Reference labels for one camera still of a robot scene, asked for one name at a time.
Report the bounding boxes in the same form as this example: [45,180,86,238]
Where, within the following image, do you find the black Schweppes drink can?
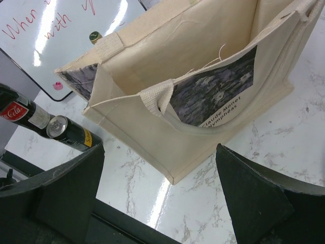
[46,115,102,152]

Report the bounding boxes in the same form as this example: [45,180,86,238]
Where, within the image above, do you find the white dry-erase board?
[1,0,146,102]

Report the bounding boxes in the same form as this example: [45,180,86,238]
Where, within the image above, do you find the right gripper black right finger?
[216,144,324,243]

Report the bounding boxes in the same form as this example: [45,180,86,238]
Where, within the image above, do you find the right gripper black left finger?
[1,144,105,243]

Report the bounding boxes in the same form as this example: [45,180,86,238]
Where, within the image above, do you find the green Perrier bottle rear left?
[89,31,102,45]

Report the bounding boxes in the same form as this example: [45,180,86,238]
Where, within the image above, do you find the Coca-Cola glass bottle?
[1,84,54,138]

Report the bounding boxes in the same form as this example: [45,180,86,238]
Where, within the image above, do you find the cream canvas Monet tote bag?
[54,0,295,186]

